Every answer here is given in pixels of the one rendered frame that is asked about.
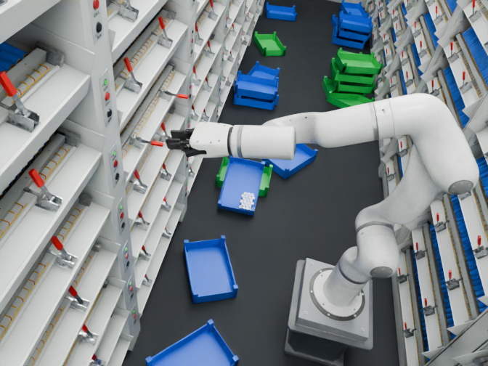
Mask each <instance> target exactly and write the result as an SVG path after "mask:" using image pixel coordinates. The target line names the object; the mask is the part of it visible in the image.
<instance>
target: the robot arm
mask: <svg viewBox="0 0 488 366"><path fill-rule="evenodd" d="M170 133H171V138H172V139H166V145H167V148H168V149H170V150H181V151H184V152H185V155H186V157H187V158H188V157H192V156H194V157H198V158H218V157H226V156H229V155H230V156H233V157H234V158H260V159H280V160H293V158H294V156H295V153H296V144H305V143H309V144H316V145H320V146H321V147H326V148H331V147H341V146H346V145H353V144H358V143H363V142H370V141H375V140H379V139H386V138H390V137H397V136H402V135H409V136H410V138H411V140H412V141H413V145H412V149H411V152H410V157H409V160H408V163H407V167H406V170H405V172H404V175H403V177H402V179H401V181H400V182H399V183H398V185H397V186H396V187H395V189H394V190H393V192H392V193H391V194H390V195H389V196H388V197H387V198H386V199H385V200H383V201H382V202H380V203H378V204H375V205H373V206H369V207H367V208H364V209H362V210H361V211H360V212H359V213H358V215H357V217H356V219H355V224H354V228H355V234H356V240H357V246H354V247H351V248H349V249H348V250H347V251H346V252H345V253H344V254H343V255H342V257H341V258H340V260H339V261H338V263H337V264H336V266H335V267H334V269H333V270H328V271H324V272H322V273H321V274H319V275H318V276H317V278H316V280H315V281H314V286H313V291H314V296H315V298H316V300H317V302H318V303H319V305H320V306H321V307H322V308H323V309H324V310H325V311H326V312H329V313H330V314H333V315H335V316H339V317H348V316H350V315H353V314H354V313H355V312H357V311H358V309H359V308H360V306H361V303H362V294H361V289H363V288H364V286H365V285H366V284H367V282H368V281H369V280H370V278H371V277H377V278H388V277H391V276H392V275H393V274H394V273H395V272H396V271H397V269H398V266H399V251H398V247H397V241H396V237H395V233H394V225H395V224H409V223H411V222H412V221H415V220H416V219H417V218H418V217H419V216H420V215H421V214H422V213H423V212H424V211H425V210H426V209H427V208H428V207H429V206H430V205H431V204H432V202H433V201H434V198H435V197H436V194H437V190H438V188H439V189H441V190H442V191H444V192H445V193H448V194H451V195H462V194H465V193H467V192H469V191H471V190H472V189H473V188H474V187H475V186H476V184H477V182H478V180H479V167H478V165H477V163H476V160H475V158H474V156H473V153H472V152H471V149H470V147H469V145H468V143H467V141H466V138H465V136H464V134H463V132H462V131H461V129H460V127H459V126H458V125H457V123H456V121H455V119H454V117H453V116H452V114H451V112H450V110H449V109H448V107H447V106H446V105H445V104H444V103H443V102H442V101H441V100H440V99H438V98H437V97H435V96H433V95H430V94H424V93H416V94H407V95H403V96H399V97H393V98H389V99H383V100H379V101H375V102H369V103H365V104H361V105H355V106H352V107H346V108H342V109H339V110H333V111H330V112H325V113H299V114H295V115H288V116H285V117H281V118H276V119H273V120H270V121H267V122H266V123H264V124H262V125H261V126H249V125H234V127H233V126H231V125H228V124H224V123H210V122H200V123H198V124H197V126H196V127H194V128H192V129H185V131H184V130H170ZM187 139H189V140H187ZM187 145H190V146H189V147H188V146H187Z"/></svg>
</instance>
